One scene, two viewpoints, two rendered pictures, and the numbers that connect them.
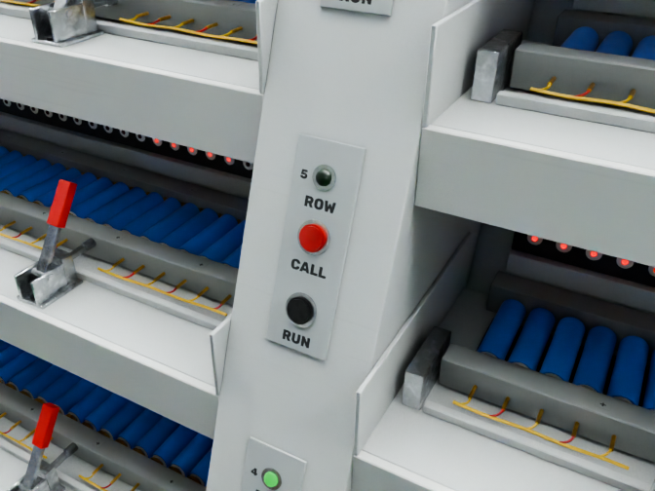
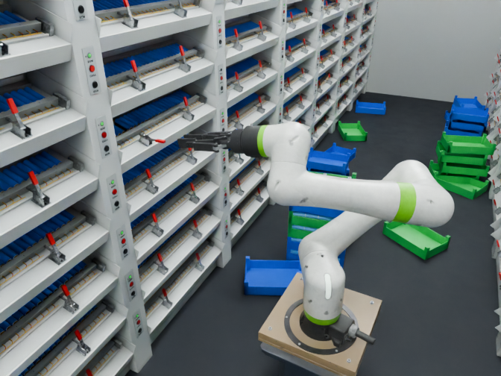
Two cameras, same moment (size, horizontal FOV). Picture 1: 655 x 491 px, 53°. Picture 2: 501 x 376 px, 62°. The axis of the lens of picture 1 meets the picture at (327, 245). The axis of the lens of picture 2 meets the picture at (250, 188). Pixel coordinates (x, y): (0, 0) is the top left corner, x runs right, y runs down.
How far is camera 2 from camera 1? 1.81 m
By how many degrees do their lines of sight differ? 82
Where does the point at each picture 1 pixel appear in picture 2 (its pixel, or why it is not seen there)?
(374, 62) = (221, 53)
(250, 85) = (210, 63)
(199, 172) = not seen: hidden behind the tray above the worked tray
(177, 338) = (203, 109)
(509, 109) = not seen: hidden behind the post
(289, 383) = (221, 98)
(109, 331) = (200, 114)
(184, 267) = (191, 101)
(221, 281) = (195, 98)
